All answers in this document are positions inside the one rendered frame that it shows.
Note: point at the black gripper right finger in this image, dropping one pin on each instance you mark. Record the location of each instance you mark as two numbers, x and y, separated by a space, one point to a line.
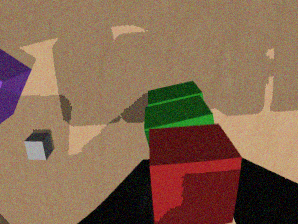
264 197

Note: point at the red block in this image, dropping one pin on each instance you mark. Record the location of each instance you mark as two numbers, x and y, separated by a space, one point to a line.
195 175

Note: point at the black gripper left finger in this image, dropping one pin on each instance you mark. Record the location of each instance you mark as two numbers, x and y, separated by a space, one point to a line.
130 203

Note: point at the green block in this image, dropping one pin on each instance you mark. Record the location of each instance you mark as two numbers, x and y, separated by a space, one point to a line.
178 113
173 92

